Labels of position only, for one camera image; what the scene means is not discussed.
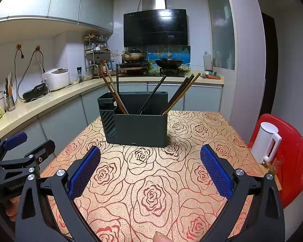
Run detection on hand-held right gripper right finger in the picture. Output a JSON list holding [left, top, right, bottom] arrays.
[[200, 144, 285, 242]]

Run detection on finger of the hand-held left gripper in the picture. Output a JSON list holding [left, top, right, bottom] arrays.
[[0, 139, 56, 175], [0, 132, 28, 161]]

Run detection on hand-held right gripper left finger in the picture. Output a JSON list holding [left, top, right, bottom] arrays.
[[15, 146, 101, 242]]

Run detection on dark grey utensil holder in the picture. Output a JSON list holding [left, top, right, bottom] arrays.
[[97, 91, 169, 148]]

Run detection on person's left hand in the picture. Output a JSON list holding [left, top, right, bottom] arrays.
[[5, 198, 19, 223]]

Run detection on person's right hand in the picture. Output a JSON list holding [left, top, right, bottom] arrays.
[[153, 231, 170, 242]]

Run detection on metal utensil cup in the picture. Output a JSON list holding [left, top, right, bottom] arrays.
[[4, 73, 16, 111]]

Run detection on black electric griddle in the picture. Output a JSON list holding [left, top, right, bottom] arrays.
[[23, 83, 47, 103]]

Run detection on beige kitchen countertop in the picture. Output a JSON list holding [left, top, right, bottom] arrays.
[[0, 74, 225, 142]]

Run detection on white electric kettle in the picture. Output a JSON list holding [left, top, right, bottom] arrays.
[[250, 122, 282, 164]]

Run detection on white rice cooker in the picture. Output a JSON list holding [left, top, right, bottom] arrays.
[[43, 68, 70, 91]]

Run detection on red plastic chair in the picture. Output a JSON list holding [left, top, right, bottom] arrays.
[[247, 113, 303, 210]]

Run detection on white plastic bottle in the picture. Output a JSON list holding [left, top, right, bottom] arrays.
[[203, 52, 213, 71]]

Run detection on metal spice rack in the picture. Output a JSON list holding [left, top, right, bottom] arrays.
[[84, 34, 109, 78]]

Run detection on black gas stove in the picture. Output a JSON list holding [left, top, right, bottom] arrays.
[[119, 62, 148, 75]]

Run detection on black wok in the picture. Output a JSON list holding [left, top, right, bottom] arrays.
[[155, 58, 184, 69]]

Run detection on blue sea picture backsplash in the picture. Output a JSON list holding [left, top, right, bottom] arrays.
[[145, 45, 191, 75]]

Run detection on brass-coloured lidded pan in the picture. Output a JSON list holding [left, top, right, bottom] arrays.
[[121, 50, 148, 63]]

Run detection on grey upper kitchen cabinets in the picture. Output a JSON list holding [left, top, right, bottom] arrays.
[[0, 0, 114, 34]]

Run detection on frosted glass window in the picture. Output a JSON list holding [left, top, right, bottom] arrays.
[[206, 0, 236, 71]]

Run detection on black range hood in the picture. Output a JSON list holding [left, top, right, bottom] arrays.
[[123, 0, 188, 48]]

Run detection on black power cable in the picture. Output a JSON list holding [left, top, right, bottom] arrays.
[[18, 48, 46, 99], [14, 47, 26, 99]]

